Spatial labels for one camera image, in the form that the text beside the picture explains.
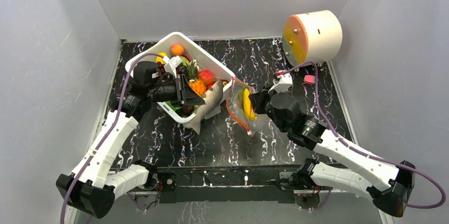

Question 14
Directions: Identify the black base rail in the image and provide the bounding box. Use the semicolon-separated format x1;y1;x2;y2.
133;164;337;212

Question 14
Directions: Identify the yellow toy lemon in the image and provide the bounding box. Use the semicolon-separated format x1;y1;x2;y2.
156;52;169;65

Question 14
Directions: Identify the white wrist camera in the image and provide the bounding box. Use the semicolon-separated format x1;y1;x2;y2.
269;70;293;93
163;56;182;78

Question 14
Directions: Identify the white plastic bin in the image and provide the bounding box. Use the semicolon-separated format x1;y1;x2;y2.
125;32;235;101

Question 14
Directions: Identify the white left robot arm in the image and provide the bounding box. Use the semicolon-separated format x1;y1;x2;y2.
56;60;204;219

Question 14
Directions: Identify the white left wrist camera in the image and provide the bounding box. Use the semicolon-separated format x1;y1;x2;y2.
163;56;182;78

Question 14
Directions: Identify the yellow toy banana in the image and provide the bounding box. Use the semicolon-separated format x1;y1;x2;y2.
243;88;257;120

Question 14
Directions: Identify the pink eraser block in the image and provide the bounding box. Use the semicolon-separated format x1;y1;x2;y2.
303;75;317;85

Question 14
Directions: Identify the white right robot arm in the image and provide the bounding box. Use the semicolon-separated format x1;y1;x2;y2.
243;89;415;218

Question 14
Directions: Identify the white cylinder drum toy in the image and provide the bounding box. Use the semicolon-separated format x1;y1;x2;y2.
282;10;343;66

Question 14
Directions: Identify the grey toy fish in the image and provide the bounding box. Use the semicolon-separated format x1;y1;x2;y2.
183;79;223;134

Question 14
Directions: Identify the dark red toy mangosteen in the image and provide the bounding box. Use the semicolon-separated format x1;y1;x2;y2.
181;105;195;117

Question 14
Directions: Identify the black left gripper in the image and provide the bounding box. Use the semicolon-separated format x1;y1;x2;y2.
148;75;205;108

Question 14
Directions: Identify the clear zip top bag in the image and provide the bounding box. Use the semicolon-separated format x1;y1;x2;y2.
226;77;270;137

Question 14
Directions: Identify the red toy peach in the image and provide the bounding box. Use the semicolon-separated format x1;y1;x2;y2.
198;69;216;86

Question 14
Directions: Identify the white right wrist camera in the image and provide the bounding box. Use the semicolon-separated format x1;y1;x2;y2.
269;70;293;93

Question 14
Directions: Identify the orange toy pineapple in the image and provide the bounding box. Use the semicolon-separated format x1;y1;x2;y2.
186;59;206;97

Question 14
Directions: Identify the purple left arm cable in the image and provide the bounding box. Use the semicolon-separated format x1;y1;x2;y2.
59;52;166;224

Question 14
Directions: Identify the orange toy fruit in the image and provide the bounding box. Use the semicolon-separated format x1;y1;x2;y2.
170;44;185;56

